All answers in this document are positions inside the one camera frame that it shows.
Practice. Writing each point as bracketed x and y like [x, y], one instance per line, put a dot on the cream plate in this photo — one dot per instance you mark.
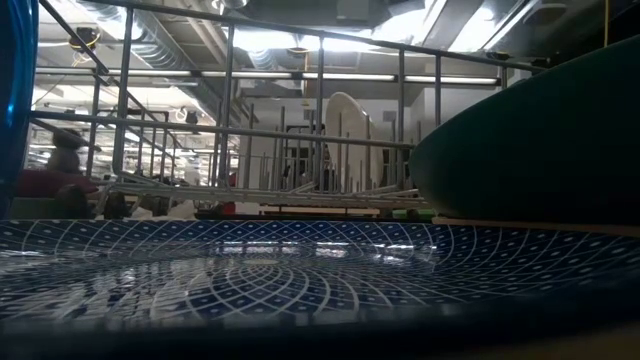
[352, 135]

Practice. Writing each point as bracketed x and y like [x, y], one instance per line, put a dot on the blue patterned plate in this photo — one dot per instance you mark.
[300, 270]

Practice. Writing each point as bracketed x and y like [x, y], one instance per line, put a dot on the dark green plate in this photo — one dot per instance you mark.
[540, 150]

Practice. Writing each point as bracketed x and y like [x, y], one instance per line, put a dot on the light wooden desk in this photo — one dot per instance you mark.
[320, 210]

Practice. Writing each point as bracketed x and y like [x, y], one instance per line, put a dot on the bright green plate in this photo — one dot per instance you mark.
[417, 215]

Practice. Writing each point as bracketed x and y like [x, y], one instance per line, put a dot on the long ceiling light strip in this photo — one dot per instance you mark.
[350, 76]

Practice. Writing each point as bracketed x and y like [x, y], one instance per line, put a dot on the black ceiling device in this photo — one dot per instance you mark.
[85, 37]

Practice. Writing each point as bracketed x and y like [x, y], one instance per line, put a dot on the blue plastic water bottle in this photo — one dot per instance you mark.
[17, 100]

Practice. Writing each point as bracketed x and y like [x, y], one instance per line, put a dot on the black aluminium table frame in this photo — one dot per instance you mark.
[300, 218]

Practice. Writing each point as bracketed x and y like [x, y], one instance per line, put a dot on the silver ventilation duct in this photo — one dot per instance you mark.
[155, 47]

